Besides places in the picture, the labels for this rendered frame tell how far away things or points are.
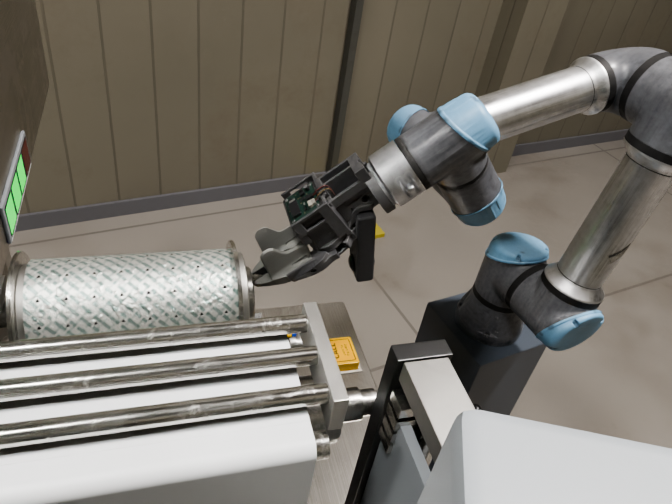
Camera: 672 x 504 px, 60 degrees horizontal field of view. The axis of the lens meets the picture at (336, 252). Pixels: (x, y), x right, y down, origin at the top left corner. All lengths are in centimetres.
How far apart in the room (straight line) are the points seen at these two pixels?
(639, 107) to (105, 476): 89
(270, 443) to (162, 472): 7
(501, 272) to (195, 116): 200
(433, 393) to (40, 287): 46
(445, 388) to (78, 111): 247
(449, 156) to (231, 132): 236
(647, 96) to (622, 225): 21
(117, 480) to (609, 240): 88
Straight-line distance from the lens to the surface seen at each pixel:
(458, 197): 77
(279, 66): 295
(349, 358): 116
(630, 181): 105
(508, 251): 119
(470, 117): 71
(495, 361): 129
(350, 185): 72
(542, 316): 115
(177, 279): 72
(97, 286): 72
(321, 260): 73
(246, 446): 41
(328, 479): 103
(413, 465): 49
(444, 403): 46
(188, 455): 41
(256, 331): 46
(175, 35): 274
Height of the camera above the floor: 179
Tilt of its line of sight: 38 degrees down
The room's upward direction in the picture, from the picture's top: 10 degrees clockwise
